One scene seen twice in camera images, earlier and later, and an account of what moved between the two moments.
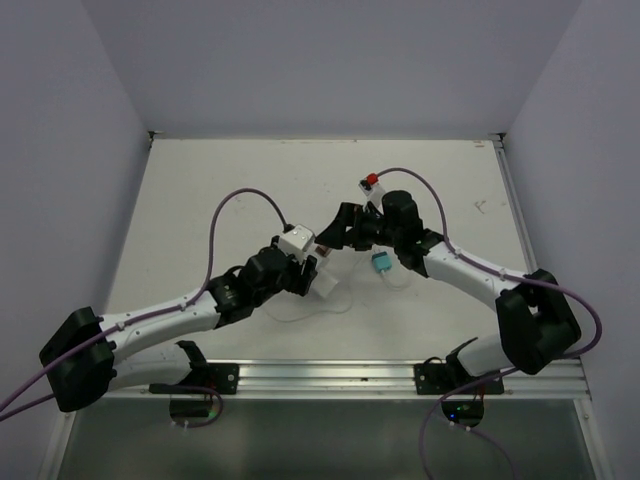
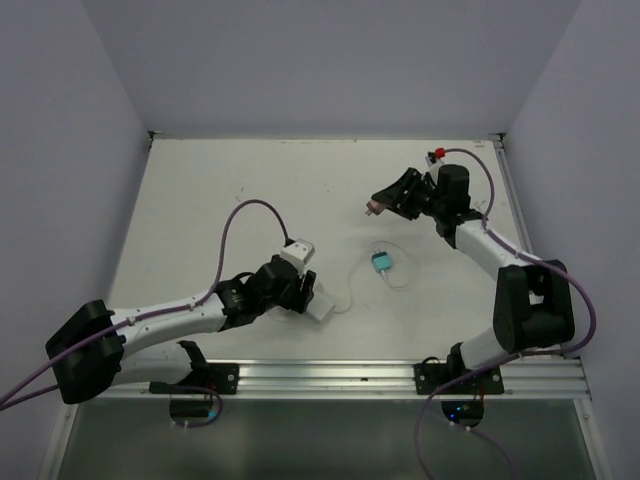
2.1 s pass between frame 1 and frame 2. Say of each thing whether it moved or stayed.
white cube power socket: moved
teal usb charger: stayed
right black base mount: stayed
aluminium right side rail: stayed
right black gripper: moved
